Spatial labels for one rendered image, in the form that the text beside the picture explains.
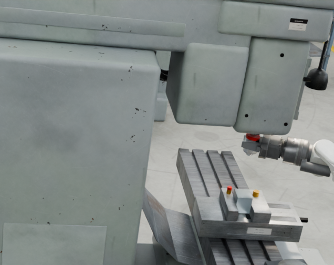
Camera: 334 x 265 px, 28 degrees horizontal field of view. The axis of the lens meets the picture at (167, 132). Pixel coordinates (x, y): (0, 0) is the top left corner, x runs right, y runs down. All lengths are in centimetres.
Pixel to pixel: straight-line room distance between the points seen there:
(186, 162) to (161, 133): 238
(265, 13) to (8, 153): 81
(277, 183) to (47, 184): 292
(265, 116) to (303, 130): 355
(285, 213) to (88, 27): 96
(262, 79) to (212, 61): 17
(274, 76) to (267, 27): 17
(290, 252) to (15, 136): 108
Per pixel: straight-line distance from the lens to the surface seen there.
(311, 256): 263
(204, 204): 226
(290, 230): 228
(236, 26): 188
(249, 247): 222
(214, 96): 194
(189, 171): 260
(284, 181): 469
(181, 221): 240
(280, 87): 201
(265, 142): 213
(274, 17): 190
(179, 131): 511
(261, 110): 202
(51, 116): 180
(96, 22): 183
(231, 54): 191
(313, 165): 213
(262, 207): 224
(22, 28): 184
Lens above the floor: 215
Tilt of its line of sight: 25 degrees down
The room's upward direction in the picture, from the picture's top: 8 degrees clockwise
